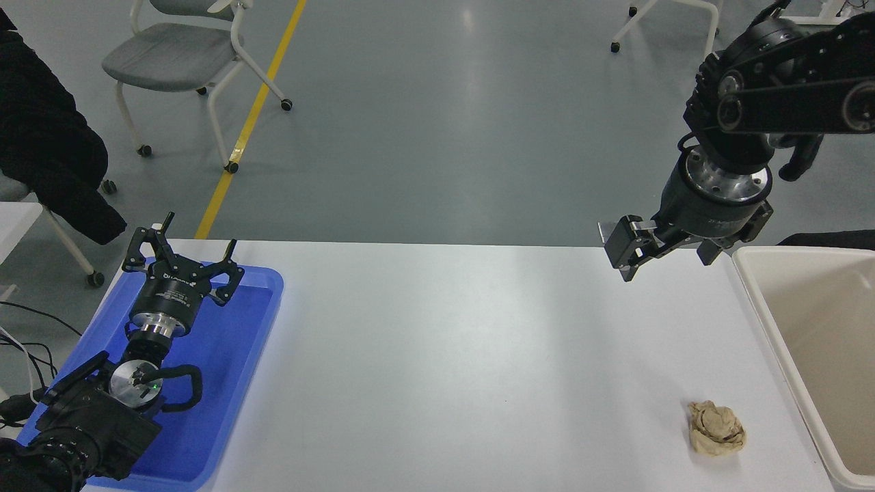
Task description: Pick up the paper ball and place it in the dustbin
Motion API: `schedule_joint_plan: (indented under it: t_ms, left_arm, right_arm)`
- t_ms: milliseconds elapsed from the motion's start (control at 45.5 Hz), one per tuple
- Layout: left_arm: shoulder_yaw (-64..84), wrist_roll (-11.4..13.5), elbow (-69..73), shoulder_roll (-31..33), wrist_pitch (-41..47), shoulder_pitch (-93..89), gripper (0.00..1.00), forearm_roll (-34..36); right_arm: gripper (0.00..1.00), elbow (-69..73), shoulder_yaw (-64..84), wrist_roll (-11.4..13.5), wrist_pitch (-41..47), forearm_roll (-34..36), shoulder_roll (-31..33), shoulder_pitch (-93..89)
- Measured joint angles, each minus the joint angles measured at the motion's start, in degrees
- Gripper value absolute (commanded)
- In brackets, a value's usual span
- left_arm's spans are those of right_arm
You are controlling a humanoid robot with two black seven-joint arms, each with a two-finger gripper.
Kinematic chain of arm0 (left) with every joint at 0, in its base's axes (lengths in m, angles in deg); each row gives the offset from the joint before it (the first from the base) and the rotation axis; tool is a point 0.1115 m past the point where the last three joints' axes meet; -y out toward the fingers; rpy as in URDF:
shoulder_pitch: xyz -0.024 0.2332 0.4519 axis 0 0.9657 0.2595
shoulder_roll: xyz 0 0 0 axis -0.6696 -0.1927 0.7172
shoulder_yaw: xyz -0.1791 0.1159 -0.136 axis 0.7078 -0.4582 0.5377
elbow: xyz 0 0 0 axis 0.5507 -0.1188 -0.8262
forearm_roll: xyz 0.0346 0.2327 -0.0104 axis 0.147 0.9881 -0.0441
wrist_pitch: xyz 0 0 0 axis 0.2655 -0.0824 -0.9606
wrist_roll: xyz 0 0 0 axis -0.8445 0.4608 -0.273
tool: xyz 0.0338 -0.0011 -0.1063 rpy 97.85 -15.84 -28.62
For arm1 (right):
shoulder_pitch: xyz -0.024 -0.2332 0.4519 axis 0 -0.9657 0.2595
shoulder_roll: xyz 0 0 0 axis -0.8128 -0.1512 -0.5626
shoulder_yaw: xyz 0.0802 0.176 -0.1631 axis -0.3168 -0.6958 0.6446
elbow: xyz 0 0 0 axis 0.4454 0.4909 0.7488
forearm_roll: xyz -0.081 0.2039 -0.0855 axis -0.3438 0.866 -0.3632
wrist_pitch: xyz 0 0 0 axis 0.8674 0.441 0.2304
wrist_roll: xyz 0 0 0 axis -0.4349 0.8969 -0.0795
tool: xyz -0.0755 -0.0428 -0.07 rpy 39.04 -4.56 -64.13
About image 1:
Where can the person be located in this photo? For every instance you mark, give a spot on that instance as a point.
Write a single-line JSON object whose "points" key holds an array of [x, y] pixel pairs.
{"points": [[41, 137]]}

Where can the large pale bin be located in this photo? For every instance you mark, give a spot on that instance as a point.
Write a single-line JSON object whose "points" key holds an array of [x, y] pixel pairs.
{"points": [[820, 355]]}

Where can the white desk frame foot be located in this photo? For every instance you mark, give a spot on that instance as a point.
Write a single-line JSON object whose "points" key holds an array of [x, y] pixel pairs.
{"points": [[820, 19]]}

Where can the white frame chair with castors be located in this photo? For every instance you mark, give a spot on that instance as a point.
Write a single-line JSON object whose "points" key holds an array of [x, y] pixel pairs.
{"points": [[649, 17]]}

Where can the tan paper ball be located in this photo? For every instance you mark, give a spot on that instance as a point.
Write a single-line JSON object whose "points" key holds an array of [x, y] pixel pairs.
{"points": [[714, 429]]}

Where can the blue plastic tray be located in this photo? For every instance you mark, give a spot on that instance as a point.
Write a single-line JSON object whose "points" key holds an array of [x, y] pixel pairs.
{"points": [[225, 355]]}

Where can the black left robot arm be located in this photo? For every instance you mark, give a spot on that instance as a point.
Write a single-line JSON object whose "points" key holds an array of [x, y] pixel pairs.
{"points": [[96, 424]]}

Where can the white leg chair with castors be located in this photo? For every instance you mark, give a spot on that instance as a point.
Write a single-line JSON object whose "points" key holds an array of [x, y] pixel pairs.
{"points": [[68, 249]]}

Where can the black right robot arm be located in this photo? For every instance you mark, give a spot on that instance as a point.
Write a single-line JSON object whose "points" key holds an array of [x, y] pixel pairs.
{"points": [[786, 102]]}

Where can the silver floor outlet plate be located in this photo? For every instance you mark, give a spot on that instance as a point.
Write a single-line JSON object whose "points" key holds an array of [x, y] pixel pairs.
{"points": [[606, 231]]}

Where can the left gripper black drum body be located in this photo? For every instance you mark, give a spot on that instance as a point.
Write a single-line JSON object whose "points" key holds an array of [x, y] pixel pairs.
{"points": [[169, 295]]}

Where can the grey seat white frame chair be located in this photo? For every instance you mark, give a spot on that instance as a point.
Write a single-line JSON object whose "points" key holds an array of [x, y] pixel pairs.
{"points": [[171, 58]]}

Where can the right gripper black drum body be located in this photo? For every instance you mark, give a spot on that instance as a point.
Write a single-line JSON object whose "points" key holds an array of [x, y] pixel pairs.
{"points": [[697, 212]]}

